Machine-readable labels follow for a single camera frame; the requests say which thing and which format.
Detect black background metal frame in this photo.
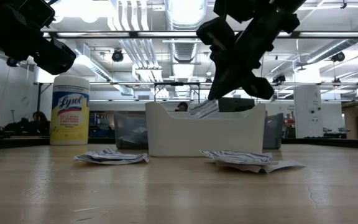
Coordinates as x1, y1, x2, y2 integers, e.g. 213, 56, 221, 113
153, 82, 201, 112

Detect white square column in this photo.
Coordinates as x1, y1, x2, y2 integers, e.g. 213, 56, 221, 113
293, 85, 324, 139

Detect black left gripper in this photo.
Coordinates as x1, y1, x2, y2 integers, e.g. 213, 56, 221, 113
0, 0, 76, 75

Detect white plastic bin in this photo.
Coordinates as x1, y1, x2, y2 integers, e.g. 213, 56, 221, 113
144, 101, 267, 157

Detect black monitor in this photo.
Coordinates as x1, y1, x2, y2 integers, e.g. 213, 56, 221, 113
218, 97, 256, 113

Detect yellow Lysol wipes canister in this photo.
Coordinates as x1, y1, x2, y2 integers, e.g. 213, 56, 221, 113
49, 75, 91, 146

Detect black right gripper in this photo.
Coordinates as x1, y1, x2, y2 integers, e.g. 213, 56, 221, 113
196, 12, 301, 101

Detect grey translucent plastic bin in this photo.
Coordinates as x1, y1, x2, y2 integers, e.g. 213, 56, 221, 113
114, 111, 149, 149
262, 112, 284, 149

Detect black rig beam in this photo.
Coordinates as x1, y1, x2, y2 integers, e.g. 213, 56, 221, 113
42, 30, 358, 40

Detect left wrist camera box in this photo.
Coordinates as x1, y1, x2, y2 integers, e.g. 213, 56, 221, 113
19, 0, 56, 29

